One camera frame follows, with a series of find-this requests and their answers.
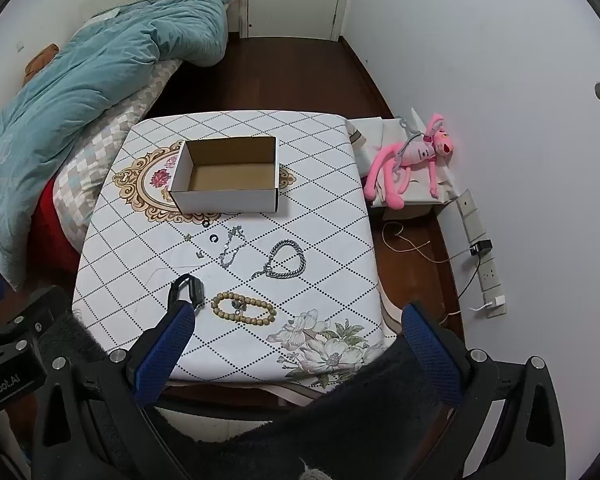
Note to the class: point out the red cloth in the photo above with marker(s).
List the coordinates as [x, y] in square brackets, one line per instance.
[50, 230]

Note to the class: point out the white charger plug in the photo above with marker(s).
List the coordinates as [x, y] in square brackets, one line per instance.
[495, 304]

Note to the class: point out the light blue quilt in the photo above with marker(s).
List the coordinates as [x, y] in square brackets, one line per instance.
[90, 90]

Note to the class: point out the pink plush toy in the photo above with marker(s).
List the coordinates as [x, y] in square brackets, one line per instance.
[422, 152]

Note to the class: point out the grey clothes hanger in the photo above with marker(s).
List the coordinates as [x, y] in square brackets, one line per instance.
[406, 132]

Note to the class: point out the checkered mattress cover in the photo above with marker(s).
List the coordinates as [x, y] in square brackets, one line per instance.
[100, 155]

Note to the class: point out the brown plush toy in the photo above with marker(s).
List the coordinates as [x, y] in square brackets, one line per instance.
[40, 62]

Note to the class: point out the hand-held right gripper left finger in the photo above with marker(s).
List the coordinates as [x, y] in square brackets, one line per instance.
[165, 350]

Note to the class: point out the black smart band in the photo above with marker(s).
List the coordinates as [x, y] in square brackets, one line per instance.
[196, 292]

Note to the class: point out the black charger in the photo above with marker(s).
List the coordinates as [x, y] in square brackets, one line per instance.
[481, 249]

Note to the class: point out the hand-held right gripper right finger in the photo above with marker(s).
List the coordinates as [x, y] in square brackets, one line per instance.
[430, 355]

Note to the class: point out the cardboard box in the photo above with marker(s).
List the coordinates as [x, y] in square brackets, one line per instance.
[225, 180]

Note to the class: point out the white power strip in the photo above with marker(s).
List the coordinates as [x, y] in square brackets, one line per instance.
[487, 275]

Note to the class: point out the white diamond-patterned tablecloth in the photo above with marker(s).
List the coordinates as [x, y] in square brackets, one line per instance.
[320, 240]

